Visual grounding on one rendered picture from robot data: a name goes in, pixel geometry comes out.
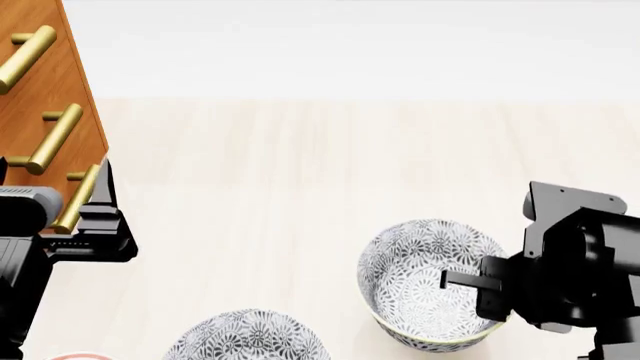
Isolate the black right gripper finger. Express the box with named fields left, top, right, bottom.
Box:
left=439, top=269, right=503, bottom=292

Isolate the floral patterned ceramic bowl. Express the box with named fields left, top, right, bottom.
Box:
left=162, top=308, right=332, bottom=360
left=356, top=218, right=511, bottom=354

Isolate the wooden drawer cabinet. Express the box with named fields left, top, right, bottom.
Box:
left=0, top=0, right=110, bottom=237

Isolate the pink rimmed white plate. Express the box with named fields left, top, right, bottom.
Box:
left=44, top=351, right=109, bottom=360

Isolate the gold bar drawer handle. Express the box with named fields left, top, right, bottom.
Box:
left=51, top=163, right=104, bottom=236
left=0, top=24, right=57, bottom=96
left=8, top=102, right=84, bottom=176

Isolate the gray left wrist camera box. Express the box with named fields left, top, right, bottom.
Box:
left=0, top=186, right=65, bottom=236

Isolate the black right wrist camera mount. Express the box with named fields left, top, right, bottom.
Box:
left=521, top=180, right=629, bottom=260

